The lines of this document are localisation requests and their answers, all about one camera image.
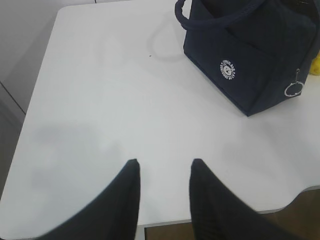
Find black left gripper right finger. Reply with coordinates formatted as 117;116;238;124
190;158;299;240

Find yellow lemon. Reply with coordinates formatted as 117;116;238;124
309;52;320;76

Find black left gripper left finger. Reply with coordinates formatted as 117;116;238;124
0;158;141;240

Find navy blue lunch bag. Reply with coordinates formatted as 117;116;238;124
174;0;320;116

